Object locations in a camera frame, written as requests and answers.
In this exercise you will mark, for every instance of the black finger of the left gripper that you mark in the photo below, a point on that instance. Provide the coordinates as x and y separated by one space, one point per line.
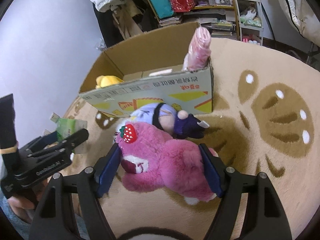
68 143

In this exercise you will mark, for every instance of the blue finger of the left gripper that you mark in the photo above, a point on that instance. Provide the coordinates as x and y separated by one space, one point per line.
40 143

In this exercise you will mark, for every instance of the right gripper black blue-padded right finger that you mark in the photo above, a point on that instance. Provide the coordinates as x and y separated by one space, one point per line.
265 217

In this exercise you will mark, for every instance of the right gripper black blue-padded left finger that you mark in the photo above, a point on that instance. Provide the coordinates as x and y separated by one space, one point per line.
55 218

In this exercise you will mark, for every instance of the yellow plush toy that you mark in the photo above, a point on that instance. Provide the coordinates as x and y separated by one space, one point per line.
107 80

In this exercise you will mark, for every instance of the pink bear plush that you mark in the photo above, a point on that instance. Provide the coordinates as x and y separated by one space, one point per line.
152 159

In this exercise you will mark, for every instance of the purple hooded plush doll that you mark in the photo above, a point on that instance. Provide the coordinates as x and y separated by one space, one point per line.
179 124

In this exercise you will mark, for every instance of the pink swirl roll cushion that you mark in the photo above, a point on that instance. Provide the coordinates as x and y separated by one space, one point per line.
161 72

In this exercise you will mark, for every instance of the pink plastic bundle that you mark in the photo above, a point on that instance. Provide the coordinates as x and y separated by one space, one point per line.
199 50

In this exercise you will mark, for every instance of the person's left hand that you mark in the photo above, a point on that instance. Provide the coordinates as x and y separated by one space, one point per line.
24 208

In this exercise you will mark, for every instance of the beige patterned carpet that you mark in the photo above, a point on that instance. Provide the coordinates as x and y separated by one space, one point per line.
265 118

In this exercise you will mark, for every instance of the cardboard box with yellow print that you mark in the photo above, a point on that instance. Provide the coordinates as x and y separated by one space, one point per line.
134 59

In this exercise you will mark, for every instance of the beige trench coat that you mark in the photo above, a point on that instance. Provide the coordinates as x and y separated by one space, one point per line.
127 19

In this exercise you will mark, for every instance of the wooden bookshelf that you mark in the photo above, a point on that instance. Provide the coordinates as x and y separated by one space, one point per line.
218 16

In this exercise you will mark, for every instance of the white small trolley shelf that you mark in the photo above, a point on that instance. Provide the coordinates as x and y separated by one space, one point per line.
249 15

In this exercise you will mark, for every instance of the wall power socket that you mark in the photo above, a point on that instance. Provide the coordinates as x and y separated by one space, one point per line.
54 118

